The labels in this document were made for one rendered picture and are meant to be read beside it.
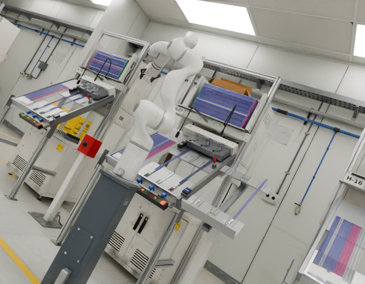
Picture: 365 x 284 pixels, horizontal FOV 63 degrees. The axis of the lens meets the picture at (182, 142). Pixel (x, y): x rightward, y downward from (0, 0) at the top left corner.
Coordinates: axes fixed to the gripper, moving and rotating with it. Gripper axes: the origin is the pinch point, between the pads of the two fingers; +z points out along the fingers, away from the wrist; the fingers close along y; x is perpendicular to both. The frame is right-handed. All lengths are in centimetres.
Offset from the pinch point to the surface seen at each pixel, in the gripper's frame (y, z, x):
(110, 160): 15, 38, 51
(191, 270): -16, 7, 135
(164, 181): -9, 10, 78
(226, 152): -57, -8, 58
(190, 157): -37, 11, 56
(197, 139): -46, 8, 40
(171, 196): -6, 2, 91
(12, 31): 65, 272, -299
